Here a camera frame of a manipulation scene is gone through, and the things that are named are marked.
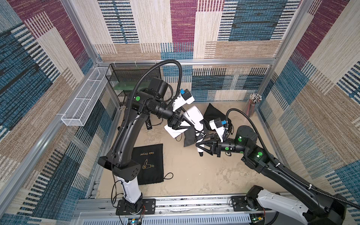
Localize white hair dryer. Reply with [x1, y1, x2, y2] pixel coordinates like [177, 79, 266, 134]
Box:
[164, 106, 205, 143]

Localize grey hair dryer bag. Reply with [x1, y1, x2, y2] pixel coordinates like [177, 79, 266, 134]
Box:
[183, 127, 200, 147]

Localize black hair dryer bag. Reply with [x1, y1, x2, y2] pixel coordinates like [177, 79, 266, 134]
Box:
[203, 103, 234, 136]

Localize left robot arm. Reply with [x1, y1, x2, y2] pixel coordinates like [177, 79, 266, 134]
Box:
[98, 77, 193, 211]

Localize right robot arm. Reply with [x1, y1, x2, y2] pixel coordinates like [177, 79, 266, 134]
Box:
[196, 125, 347, 225]

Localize green tray on shelf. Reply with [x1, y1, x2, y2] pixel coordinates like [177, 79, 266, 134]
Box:
[113, 81, 150, 91]

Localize striped pencil cup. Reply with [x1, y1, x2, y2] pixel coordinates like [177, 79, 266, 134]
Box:
[245, 93, 262, 117]

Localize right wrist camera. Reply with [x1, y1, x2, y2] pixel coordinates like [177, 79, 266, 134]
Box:
[209, 118, 227, 142]

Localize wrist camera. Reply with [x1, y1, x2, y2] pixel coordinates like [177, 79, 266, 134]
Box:
[209, 118, 227, 142]
[172, 89, 195, 112]

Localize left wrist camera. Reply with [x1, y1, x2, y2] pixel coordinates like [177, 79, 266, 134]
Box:
[172, 89, 195, 112]

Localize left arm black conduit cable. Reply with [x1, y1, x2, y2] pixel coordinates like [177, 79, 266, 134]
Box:
[111, 59, 183, 158]

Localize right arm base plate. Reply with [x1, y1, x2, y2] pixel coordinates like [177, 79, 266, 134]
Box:
[228, 196, 271, 212]

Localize black wire mesh shelf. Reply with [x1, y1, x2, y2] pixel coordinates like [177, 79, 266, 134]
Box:
[106, 63, 154, 106]

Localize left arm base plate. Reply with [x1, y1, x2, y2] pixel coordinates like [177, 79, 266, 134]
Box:
[116, 198, 156, 216]

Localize white wire mesh basket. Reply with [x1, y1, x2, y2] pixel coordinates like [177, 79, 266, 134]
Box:
[61, 67, 107, 127]

